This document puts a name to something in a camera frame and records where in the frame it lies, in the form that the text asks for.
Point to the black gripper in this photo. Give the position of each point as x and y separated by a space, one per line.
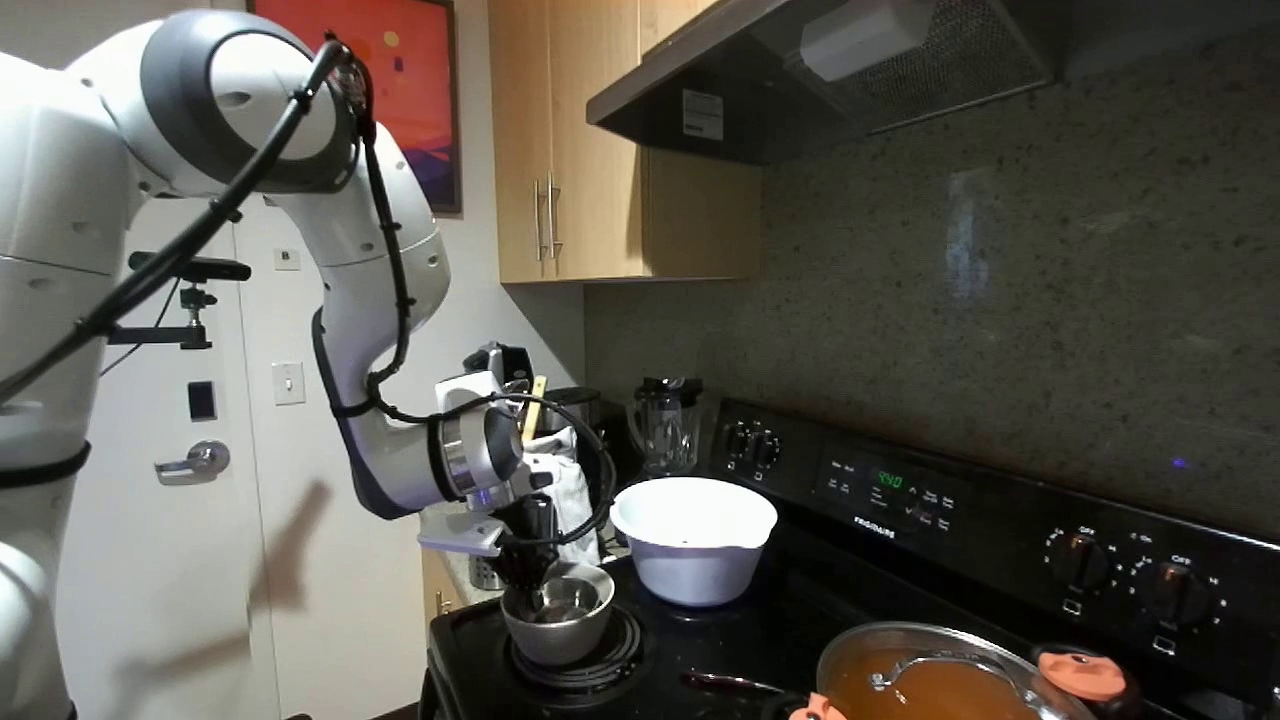
530 542

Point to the grey bowl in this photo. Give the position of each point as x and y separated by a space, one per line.
561 617

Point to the white cloth towel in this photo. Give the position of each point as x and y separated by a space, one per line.
565 487

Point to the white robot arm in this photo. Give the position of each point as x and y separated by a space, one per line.
153 158

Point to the large white mixing bowl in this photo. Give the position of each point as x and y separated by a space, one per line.
693 542

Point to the black blender jar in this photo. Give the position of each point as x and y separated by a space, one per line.
669 425

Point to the black electric stove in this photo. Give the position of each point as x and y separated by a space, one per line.
874 528

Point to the wooden upper cabinet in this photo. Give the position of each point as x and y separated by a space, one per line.
587 204

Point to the range hood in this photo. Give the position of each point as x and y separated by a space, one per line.
771 77

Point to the white door with handle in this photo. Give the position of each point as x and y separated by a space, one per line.
218 560

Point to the black camera on stand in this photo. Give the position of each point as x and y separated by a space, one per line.
191 290

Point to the red wall painting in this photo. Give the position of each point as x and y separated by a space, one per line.
408 49

